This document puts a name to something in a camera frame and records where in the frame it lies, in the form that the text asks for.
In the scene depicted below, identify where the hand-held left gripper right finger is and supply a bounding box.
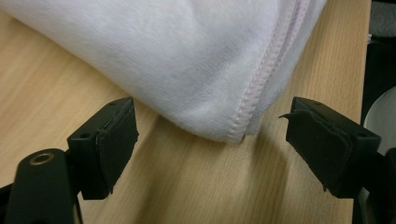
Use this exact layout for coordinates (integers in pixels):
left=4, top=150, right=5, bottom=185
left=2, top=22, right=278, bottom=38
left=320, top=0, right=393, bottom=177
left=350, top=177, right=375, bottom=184
left=278, top=96, right=382, bottom=200

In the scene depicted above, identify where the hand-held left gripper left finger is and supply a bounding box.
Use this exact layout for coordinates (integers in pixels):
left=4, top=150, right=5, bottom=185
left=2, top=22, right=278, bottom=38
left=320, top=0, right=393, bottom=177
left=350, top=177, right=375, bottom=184
left=66, top=96, right=140, bottom=201

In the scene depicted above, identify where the white patterned towel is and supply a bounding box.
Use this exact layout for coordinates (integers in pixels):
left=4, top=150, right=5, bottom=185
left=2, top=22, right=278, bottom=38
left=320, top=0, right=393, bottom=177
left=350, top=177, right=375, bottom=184
left=0, top=0, right=329, bottom=145

